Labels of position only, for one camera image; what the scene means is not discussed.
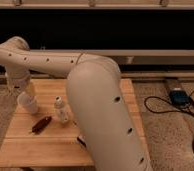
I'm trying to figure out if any small clear plastic bottle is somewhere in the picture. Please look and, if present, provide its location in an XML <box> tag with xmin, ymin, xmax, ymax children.
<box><xmin>54</xmin><ymin>96</ymin><xmax>69</xmax><ymax>124</ymax></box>

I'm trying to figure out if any dark candy bar pack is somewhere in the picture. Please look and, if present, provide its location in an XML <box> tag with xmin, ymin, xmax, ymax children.
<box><xmin>77</xmin><ymin>135</ymin><xmax>87</xmax><ymax>148</ymax></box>

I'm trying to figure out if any brown wrapped snack bar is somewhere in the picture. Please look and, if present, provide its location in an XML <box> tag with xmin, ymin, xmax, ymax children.
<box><xmin>30</xmin><ymin>116</ymin><xmax>52</xmax><ymax>134</ymax></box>

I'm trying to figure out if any wooden table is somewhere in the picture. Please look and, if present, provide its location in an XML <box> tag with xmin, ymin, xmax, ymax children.
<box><xmin>0</xmin><ymin>78</ymin><xmax>151</xmax><ymax>169</ymax></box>

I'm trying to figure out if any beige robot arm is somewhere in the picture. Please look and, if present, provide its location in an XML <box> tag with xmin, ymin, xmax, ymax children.
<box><xmin>0</xmin><ymin>36</ymin><xmax>153</xmax><ymax>171</ymax></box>

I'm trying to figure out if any blue black power adapter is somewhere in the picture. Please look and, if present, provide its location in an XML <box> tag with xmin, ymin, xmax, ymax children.
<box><xmin>169</xmin><ymin>89</ymin><xmax>189</xmax><ymax>106</ymax></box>

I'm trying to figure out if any white plastic cup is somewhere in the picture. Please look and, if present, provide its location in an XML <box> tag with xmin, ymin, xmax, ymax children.
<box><xmin>17</xmin><ymin>92</ymin><xmax>38</xmax><ymax>114</ymax></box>

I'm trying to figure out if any beige wrist gripper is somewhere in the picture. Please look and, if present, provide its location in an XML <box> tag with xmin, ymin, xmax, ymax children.
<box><xmin>5</xmin><ymin>73</ymin><xmax>35</xmax><ymax>96</ymax></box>

